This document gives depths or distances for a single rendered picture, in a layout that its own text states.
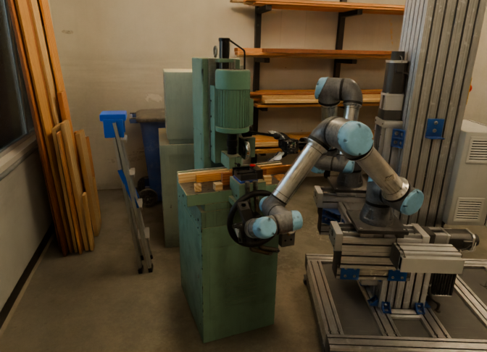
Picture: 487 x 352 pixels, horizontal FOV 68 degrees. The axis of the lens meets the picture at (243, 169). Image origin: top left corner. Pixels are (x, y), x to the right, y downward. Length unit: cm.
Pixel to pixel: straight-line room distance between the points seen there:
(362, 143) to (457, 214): 84
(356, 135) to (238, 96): 69
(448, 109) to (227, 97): 102
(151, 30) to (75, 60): 83
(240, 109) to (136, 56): 250
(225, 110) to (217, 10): 254
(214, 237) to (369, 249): 75
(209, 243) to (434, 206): 114
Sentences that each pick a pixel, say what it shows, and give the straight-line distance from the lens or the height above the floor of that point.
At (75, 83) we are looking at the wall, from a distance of 426.
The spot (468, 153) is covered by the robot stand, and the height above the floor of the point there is 113.
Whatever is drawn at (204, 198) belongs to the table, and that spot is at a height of 87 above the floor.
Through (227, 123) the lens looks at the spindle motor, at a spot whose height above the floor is 122.
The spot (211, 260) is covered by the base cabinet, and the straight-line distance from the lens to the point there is 195.
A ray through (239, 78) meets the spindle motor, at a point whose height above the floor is 143.
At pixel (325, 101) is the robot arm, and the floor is 132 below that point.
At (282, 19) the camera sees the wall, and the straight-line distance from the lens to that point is 443.
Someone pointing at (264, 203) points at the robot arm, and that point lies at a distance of 147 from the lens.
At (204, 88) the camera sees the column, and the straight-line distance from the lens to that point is 202.
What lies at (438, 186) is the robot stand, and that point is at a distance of 202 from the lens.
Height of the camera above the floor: 156
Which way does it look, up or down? 18 degrees down
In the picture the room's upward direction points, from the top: 1 degrees clockwise
